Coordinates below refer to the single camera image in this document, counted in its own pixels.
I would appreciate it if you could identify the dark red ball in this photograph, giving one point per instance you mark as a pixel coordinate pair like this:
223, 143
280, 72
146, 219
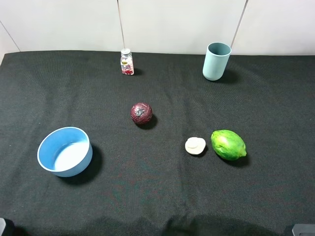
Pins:
141, 113

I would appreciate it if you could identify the white garlic-shaped object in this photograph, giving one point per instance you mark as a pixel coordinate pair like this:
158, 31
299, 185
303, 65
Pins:
195, 145

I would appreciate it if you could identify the small candy bottle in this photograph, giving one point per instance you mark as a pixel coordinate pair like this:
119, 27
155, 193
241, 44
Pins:
126, 62

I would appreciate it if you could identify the black table cloth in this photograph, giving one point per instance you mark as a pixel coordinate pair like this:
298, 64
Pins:
141, 181

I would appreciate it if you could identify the green papaya fruit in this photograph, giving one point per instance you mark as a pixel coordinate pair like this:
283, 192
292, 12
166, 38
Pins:
228, 145

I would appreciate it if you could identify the light blue cup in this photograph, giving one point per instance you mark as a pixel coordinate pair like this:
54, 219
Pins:
216, 59

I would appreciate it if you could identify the blue bowl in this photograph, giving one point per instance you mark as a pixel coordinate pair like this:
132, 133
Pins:
65, 152

